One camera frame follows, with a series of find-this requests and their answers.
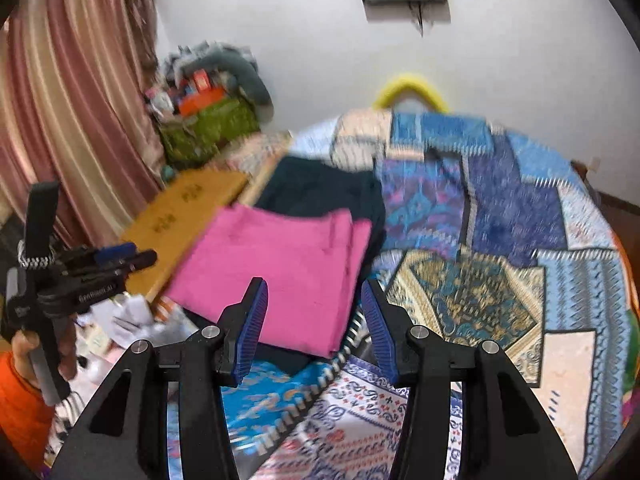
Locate black monitor cable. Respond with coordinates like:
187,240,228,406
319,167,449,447
409,1,432,37

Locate pink striped curtain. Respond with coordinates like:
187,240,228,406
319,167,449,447
0,0,167,253

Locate black pants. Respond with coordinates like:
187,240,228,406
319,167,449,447
185,156,387,376

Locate orange box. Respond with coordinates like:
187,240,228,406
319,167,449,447
177,87,227,116

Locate green storage box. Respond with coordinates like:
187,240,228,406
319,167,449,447
159,97,261,168

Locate person's left hand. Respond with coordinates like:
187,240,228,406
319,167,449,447
10,312,80,391

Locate striped patterned cloth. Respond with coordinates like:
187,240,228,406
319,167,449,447
220,132,294,177

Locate blue patchwork blanket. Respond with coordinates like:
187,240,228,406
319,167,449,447
165,108,640,480

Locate person's left forearm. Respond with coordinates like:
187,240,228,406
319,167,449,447
0,350,57,471

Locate pile of household clutter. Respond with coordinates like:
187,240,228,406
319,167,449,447
145,42,261,121

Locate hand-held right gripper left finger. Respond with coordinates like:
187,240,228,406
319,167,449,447
50,277,271,480

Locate pink pants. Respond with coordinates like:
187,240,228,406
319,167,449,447
165,205,373,359

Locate yellow foam tube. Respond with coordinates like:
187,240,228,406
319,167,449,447
372,74,449,112

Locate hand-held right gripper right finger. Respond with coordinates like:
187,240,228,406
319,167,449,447
361,278,576,480

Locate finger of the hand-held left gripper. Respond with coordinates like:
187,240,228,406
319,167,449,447
100,250,159,282
95,242,139,264

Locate wooden lap desk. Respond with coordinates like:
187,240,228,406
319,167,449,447
121,169,249,306

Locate grey plush toy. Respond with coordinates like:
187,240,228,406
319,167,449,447
177,42,274,121

